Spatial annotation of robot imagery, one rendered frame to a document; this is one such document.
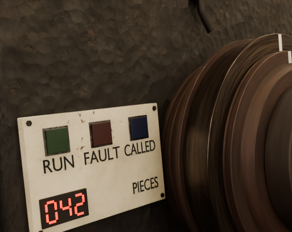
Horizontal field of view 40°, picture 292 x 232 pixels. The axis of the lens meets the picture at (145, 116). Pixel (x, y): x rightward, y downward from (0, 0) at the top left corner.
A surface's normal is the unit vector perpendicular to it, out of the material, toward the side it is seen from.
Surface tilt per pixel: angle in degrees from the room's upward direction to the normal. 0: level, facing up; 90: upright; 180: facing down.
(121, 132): 90
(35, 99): 90
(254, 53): 90
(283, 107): 43
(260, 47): 90
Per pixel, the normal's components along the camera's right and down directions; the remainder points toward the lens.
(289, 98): -0.52, -0.75
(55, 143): 0.64, -0.02
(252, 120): -0.35, -0.36
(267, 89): -0.20, -0.65
